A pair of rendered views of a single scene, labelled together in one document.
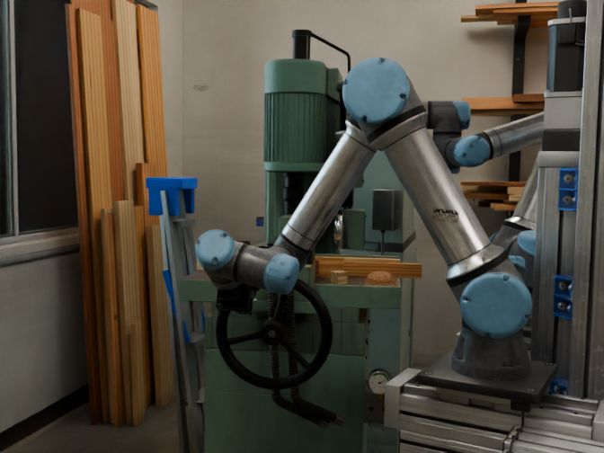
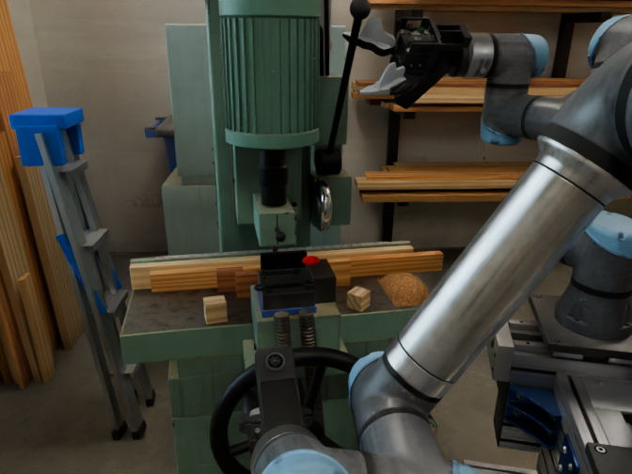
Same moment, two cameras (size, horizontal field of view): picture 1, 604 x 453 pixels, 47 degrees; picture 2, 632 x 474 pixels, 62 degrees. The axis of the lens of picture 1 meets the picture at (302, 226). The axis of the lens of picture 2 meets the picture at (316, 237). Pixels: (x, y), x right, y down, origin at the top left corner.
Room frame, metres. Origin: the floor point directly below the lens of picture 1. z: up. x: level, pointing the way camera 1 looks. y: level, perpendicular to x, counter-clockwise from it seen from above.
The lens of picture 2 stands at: (1.02, 0.25, 1.39)
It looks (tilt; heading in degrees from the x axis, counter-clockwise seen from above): 21 degrees down; 342
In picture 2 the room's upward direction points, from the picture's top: 1 degrees clockwise
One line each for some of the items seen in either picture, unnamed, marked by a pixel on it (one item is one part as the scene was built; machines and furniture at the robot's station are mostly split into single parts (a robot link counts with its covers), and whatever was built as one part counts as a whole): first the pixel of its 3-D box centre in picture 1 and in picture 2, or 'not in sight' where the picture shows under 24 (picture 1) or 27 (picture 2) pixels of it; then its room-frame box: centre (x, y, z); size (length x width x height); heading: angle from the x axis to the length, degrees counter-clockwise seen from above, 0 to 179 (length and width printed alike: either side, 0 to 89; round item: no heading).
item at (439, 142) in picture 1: (448, 153); (510, 114); (1.84, -0.39, 1.25); 0.11 x 0.08 x 0.11; 12
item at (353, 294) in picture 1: (290, 290); (287, 319); (1.88, 0.03, 0.87); 0.61 x 0.30 x 0.06; 83
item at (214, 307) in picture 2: not in sight; (214, 308); (1.87, 0.17, 0.92); 0.04 x 0.03 x 0.04; 90
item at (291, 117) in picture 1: (294, 118); (271, 55); (1.99, 0.03, 1.35); 0.18 x 0.18 x 0.31
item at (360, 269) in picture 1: (313, 267); (303, 270); (1.98, -0.03, 0.92); 0.62 x 0.02 x 0.04; 83
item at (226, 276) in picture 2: not in sight; (273, 276); (1.97, 0.03, 0.92); 0.23 x 0.02 x 0.04; 83
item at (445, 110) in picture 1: (448, 116); (511, 57); (1.86, -0.39, 1.35); 0.11 x 0.08 x 0.09; 83
